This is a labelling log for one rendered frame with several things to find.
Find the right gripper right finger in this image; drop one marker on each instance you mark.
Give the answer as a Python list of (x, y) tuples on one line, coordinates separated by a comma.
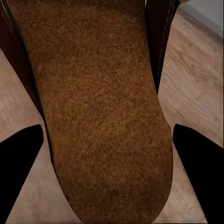
[(203, 161)]

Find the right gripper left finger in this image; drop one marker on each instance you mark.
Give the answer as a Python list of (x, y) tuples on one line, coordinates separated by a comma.
[(17, 156)]

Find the sandal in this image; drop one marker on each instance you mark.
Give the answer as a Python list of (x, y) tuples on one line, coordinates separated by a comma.
[(92, 69)]

